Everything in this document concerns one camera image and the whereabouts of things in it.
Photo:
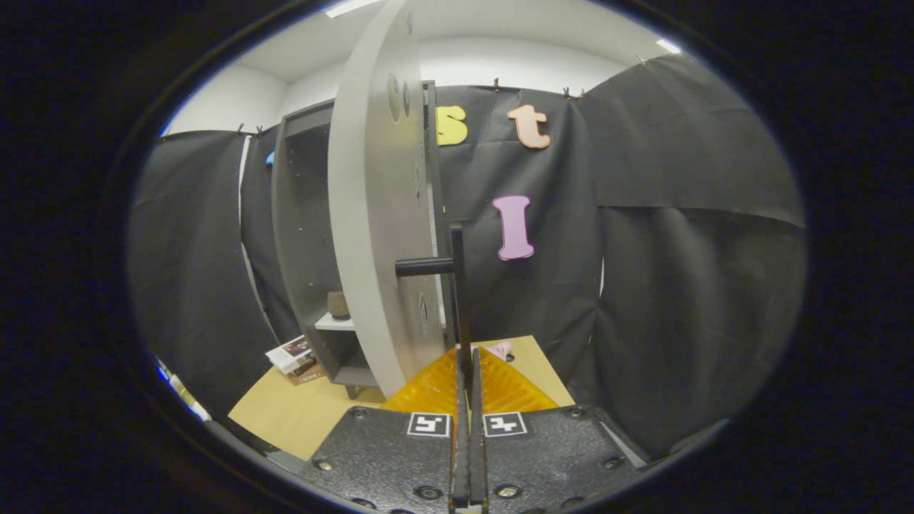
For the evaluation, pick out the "light grey shoe cabinet door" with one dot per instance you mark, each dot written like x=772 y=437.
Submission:
x=364 y=214

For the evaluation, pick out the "brown book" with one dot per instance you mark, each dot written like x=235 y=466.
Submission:
x=307 y=375

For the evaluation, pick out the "grey shoe cabinet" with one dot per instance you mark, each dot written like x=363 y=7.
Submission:
x=293 y=235

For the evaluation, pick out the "brown fuzzy shoe with bow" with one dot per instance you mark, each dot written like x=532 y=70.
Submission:
x=338 y=305

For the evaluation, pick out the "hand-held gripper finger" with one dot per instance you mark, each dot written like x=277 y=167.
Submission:
x=478 y=457
x=460 y=457

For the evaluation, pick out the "white book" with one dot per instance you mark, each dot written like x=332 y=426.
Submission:
x=289 y=351

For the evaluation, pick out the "long ceiling light panel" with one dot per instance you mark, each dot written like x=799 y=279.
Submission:
x=350 y=7

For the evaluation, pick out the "small ceiling light panel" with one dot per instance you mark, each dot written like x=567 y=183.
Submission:
x=668 y=46

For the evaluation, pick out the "white and yellow packet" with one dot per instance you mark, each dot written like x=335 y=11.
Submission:
x=193 y=407

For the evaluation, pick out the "black backdrop cloth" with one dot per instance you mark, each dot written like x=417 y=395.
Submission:
x=678 y=285

